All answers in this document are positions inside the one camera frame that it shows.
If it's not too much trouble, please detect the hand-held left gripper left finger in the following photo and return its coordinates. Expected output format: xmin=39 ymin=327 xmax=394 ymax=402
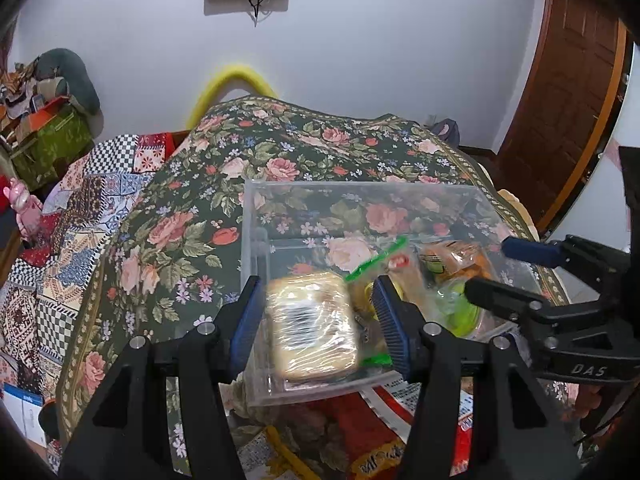
xmin=59 ymin=275 xmax=266 ymax=480

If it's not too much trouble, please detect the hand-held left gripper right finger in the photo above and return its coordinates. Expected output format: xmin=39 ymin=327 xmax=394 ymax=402
xmin=371 ymin=275 xmax=583 ymax=480

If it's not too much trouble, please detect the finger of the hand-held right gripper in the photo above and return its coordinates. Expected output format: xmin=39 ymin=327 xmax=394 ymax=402
xmin=501 ymin=234 xmax=632 ymax=287
xmin=464 ymin=276 xmax=621 ymax=345

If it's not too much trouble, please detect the plastic-wrapped bread packet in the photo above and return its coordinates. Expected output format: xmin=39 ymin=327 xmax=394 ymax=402
xmin=265 ymin=270 xmax=362 ymax=387

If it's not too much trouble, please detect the clear plastic container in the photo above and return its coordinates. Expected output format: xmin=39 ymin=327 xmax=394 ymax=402
xmin=242 ymin=179 xmax=553 ymax=407

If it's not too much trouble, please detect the clear packet with green edge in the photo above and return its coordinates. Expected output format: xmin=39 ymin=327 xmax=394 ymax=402
xmin=344 ymin=236 xmax=427 ymax=370

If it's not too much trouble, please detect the green snack packet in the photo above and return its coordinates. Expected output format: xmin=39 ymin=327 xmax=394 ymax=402
xmin=429 ymin=282 xmax=490 ymax=340

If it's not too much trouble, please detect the orange snack packet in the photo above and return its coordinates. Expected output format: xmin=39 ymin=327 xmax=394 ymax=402
xmin=417 ymin=240 xmax=495 ymax=287

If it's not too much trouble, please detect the white printed snack packet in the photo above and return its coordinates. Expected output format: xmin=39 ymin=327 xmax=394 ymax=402
xmin=367 ymin=379 xmax=475 ymax=432

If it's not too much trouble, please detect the red snack packet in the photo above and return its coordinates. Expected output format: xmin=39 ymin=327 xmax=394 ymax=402
xmin=324 ymin=394 xmax=475 ymax=480

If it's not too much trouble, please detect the white and yellow snack packet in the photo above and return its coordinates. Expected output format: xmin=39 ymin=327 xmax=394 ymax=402
xmin=236 ymin=426 xmax=317 ymax=480

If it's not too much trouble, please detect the floral tablecloth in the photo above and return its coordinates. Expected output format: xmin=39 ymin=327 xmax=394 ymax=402
xmin=54 ymin=95 xmax=572 ymax=480

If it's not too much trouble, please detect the brown wooden door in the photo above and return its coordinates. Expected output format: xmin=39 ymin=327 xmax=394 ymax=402
xmin=491 ymin=0 xmax=629 ymax=235

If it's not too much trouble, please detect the purple bag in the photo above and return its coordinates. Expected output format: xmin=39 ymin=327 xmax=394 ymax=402
xmin=431 ymin=118 xmax=462 ymax=147

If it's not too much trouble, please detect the patchwork blanket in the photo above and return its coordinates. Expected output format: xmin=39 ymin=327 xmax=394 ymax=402
xmin=0 ymin=131 xmax=177 ymax=397

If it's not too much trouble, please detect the white and blue box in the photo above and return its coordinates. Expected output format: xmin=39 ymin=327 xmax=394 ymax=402
xmin=0 ymin=382 xmax=49 ymax=447

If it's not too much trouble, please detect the yellow foam tube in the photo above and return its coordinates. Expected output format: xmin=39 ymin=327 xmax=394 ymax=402
xmin=186 ymin=62 xmax=282 ymax=132

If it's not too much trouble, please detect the pink toy figure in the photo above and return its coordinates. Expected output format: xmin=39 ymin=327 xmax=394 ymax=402
xmin=2 ymin=177 xmax=45 ymax=239

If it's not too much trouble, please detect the green patterned box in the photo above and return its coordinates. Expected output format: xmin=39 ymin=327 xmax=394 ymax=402
xmin=9 ymin=105 xmax=97 ymax=194

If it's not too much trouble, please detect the grey plush toy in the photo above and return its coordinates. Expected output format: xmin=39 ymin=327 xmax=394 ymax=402
xmin=34 ymin=48 xmax=102 ymax=117

